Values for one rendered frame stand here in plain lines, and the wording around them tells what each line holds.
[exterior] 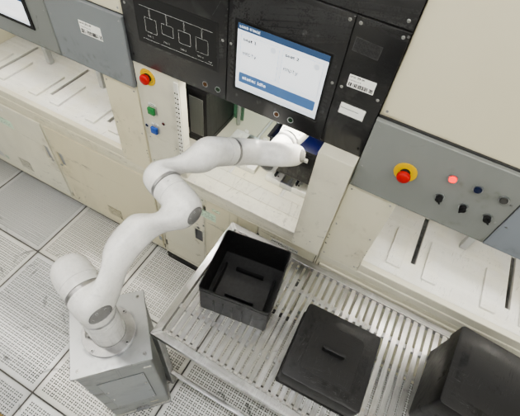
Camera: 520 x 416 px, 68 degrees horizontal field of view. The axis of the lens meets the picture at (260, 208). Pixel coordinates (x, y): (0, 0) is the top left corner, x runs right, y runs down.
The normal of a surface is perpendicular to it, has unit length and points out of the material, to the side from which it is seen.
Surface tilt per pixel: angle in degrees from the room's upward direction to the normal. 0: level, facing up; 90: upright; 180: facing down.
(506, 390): 0
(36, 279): 0
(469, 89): 90
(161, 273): 0
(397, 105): 90
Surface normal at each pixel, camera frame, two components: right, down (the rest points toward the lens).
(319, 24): -0.47, 0.68
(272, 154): 0.12, 0.21
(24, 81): 0.09, -0.60
